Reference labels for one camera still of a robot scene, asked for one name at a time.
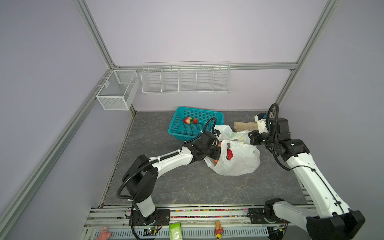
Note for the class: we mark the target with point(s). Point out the green packet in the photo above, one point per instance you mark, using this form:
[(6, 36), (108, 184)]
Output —
[(175, 231)]

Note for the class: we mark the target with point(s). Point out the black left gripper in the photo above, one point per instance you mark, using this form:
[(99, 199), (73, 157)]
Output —
[(216, 155)]

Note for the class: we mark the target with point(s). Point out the white plastic bag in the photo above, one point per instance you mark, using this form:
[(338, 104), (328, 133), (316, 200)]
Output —
[(246, 157)]

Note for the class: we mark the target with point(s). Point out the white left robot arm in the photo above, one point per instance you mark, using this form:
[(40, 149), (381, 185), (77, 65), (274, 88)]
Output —
[(140, 179)]

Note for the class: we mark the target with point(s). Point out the pink toy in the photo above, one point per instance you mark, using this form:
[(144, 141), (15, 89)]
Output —
[(104, 234)]

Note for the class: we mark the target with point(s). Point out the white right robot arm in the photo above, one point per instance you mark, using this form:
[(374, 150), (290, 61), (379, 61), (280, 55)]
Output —
[(332, 218)]

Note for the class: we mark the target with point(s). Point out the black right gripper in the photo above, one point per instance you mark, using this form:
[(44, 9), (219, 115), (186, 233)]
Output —
[(254, 135)]

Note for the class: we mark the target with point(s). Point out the white wire mesh box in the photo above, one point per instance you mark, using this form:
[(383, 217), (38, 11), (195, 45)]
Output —
[(119, 90)]

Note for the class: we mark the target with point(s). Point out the teal plastic basket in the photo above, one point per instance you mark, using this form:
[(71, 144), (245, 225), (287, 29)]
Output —
[(184, 132)]

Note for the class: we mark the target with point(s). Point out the small orange toy figure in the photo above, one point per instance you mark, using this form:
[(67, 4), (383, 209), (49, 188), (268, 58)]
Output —
[(219, 231)]

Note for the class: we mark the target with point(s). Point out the white wire wall shelf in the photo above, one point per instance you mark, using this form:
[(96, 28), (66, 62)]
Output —
[(186, 78)]

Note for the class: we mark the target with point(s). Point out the yellow work glove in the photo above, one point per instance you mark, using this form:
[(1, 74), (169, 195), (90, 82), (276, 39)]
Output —
[(241, 126)]

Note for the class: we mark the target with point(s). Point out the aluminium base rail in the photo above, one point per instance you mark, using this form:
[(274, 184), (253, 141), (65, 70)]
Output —
[(240, 222)]

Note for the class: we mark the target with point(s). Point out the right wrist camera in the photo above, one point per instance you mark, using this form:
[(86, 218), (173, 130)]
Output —
[(261, 120)]

